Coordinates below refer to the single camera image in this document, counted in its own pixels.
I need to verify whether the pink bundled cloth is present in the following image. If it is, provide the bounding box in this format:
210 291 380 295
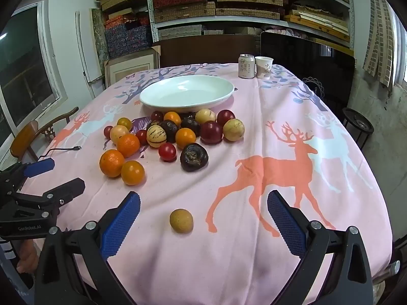
263 25 307 38

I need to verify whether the person's left hand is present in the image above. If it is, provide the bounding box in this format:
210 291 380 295
16 239 40 274

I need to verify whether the white-framed window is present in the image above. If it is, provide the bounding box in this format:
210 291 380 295
0 0 69 166

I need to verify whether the orange tangerine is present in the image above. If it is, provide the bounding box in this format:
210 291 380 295
121 160 146 186
163 111 182 127
116 133 141 158
99 149 125 178
175 128 197 149

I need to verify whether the wooden chair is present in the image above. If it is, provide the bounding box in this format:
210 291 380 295
9 106 79 162

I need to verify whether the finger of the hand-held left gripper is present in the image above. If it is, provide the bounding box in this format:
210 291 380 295
16 178 86 218
0 158 55 194

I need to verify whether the white oval plate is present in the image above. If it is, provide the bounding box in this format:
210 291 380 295
139 75 235 113

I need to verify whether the black cable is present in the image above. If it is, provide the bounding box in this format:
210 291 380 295
37 146 81 160

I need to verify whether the black glossy panel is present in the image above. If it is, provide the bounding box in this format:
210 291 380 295
260 31 356 109

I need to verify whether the marble-patterned panel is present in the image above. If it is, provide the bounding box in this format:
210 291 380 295
92 8 110 70

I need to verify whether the pale beverage can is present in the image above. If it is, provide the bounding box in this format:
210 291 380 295
238 54 256 79

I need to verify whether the white metal shelf rack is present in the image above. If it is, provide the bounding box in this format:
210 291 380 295
144 0 355 51

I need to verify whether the hanging woven bamboo mat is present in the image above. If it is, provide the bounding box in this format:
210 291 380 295
362 0 396 88

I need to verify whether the black round stool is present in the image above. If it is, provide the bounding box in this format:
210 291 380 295
342 107 375 150

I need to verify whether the striped pepino melon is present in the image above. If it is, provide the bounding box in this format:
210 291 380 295
147 125 168 148

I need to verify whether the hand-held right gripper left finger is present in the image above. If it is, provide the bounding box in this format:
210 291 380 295
34 191 141 305

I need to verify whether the speckled yellow fruit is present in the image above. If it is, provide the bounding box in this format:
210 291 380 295
169 209 194 233

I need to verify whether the pink deer-print tablecloth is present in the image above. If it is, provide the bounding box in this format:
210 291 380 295
19 63 393 305

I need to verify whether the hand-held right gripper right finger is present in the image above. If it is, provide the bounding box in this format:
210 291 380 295
265 190 373 305

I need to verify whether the dark red plum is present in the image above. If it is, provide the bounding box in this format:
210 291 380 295
216 110 236 127
200 121 223 144

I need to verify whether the beige picture frame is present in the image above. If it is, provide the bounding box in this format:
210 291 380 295
104 47 161 88

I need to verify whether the white paper cup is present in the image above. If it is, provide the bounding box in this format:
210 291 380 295
255 56 274 81

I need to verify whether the stack of blue patterned boxes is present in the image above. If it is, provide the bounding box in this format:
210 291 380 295
104 17 154 57

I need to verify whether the white leaning panel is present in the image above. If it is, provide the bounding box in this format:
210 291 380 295
76 11 105 83

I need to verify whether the dark brown wooden board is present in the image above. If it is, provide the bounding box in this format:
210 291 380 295
153 35 263 69

